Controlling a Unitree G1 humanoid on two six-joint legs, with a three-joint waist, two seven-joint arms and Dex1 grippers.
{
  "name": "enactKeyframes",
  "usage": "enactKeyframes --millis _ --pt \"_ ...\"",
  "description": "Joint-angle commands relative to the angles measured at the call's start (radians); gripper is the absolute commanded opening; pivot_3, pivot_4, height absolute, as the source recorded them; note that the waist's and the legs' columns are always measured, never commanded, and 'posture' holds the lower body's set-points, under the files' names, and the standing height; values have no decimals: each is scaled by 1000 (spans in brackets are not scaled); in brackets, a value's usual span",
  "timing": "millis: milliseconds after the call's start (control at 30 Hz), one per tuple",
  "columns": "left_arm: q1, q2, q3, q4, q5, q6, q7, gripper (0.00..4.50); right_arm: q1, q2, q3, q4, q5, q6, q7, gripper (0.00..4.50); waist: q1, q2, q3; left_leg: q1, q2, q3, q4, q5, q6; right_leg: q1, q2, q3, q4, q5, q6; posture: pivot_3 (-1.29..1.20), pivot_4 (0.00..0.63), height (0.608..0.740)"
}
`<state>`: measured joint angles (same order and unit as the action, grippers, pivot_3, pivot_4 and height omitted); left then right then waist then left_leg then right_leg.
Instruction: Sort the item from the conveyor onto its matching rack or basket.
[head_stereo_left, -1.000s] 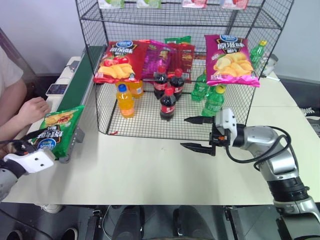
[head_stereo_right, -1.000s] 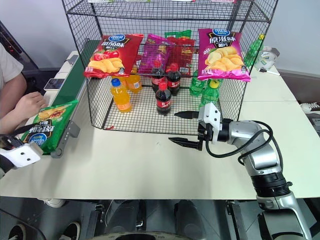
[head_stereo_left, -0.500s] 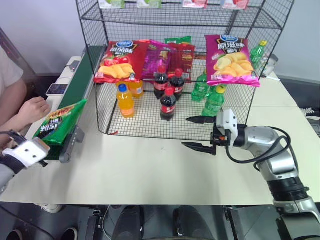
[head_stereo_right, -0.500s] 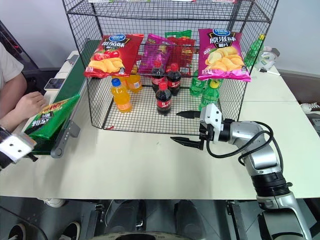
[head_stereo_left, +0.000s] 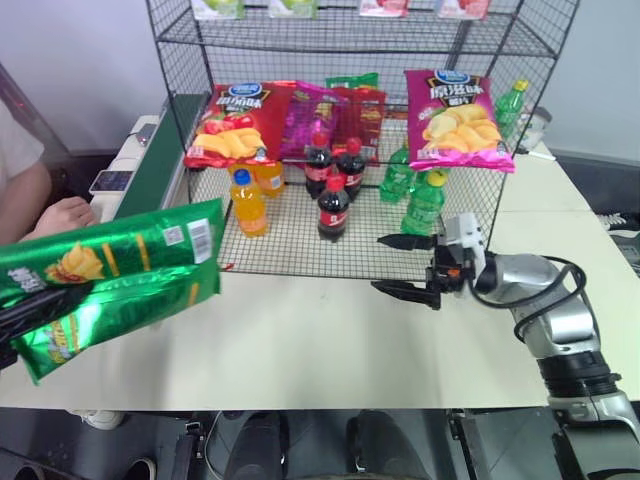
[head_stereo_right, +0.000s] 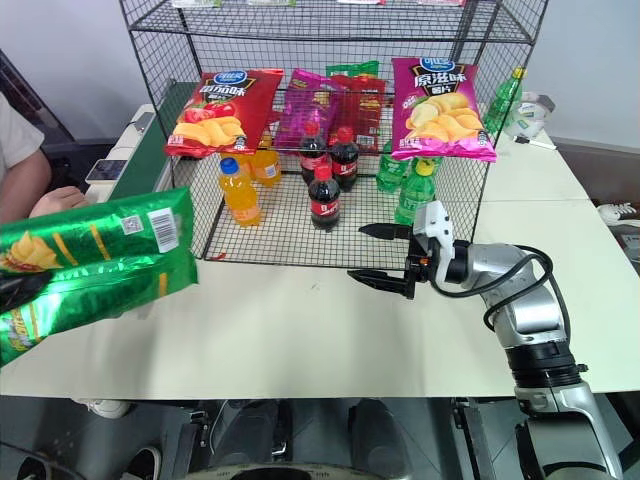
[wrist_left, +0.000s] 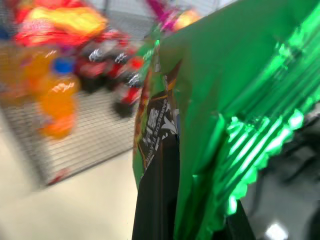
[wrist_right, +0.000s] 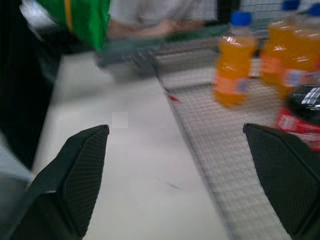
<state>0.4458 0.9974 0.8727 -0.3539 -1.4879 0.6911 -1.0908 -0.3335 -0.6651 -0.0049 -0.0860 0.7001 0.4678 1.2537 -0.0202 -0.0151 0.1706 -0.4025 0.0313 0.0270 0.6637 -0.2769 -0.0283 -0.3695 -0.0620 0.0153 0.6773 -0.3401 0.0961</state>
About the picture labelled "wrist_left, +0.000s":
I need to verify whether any white wire basket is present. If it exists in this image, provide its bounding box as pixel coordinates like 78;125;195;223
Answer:
0;0;221;186

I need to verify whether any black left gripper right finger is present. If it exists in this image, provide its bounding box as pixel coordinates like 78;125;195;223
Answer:
225;199;256;240

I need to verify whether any orange soda bottle blue cap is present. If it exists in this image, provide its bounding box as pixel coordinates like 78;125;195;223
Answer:
0;47;52;102
37;57;82;140

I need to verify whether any green barbecue chip bag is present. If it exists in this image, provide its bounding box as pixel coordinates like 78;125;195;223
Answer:
131;0;320;240

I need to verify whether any red yellow snack bag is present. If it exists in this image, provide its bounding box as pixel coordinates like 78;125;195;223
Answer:
13;0;109;49

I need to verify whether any magenta snack bag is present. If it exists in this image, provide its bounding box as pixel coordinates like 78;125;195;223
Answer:
145;0;202;33

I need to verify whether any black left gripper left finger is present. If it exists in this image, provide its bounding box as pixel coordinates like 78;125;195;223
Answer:
131;134;181;240

